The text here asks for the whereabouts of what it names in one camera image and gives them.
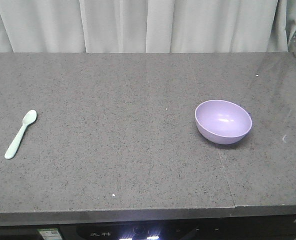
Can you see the white curtain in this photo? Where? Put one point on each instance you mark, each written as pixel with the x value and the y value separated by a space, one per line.
pixel 146 26

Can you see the pale green plastic spoon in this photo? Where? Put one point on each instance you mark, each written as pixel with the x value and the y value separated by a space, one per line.
pixel 28 119

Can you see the grey stone countertop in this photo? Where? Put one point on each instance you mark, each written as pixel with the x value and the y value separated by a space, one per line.
pixel 115 137

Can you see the black built-in dishwasher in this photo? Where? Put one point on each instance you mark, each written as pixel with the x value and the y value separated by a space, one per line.
pixel 30 232

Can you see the black drawer disinfection cabinet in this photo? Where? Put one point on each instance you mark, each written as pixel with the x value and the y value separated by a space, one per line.
pixel 270 227

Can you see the purple plastic bowl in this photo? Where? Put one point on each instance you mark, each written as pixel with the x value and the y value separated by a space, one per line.
pixel 222 122

